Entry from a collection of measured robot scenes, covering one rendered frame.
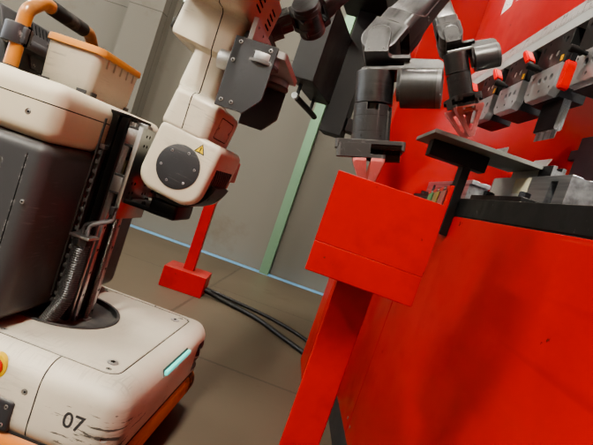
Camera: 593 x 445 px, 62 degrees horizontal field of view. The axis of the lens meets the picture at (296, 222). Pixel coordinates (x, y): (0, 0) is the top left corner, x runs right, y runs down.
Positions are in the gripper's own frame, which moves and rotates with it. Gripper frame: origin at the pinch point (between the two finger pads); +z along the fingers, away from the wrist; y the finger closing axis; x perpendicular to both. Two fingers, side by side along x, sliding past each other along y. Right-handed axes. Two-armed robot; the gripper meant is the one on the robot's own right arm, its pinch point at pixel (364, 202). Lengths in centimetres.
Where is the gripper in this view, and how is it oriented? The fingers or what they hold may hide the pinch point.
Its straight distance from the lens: 75.9
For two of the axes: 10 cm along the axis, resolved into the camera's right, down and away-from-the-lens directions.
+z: -0.8, 10.0, 0.5
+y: 9.9, 0.8, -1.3
